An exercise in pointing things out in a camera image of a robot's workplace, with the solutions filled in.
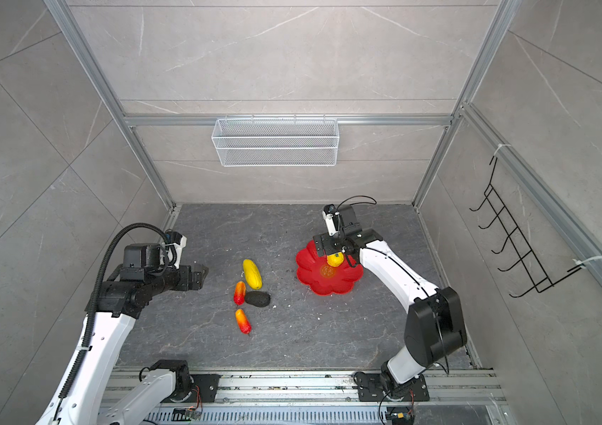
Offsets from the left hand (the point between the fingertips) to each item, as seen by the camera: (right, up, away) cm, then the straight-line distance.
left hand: (189, 263), depth 73 cm
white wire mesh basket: (+22, +43, +27) cm, 55 cm away
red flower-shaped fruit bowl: (+36, -7, +25) cm, 44 cm away
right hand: (+41, +7, +15) cm, 45 cm away
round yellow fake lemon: (+44, -2, +22) cm, 49 cm away
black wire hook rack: (+87, -2, -13) cm, 88 cm away
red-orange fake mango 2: (+13, -20, +10) cm, 26 cm away
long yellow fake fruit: (+14, -7, +19) cm, 24 cm away
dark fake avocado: (+17, -14, +14) cm, 26 cm away
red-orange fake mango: (+10, -13, +16) cm, 23 cm away
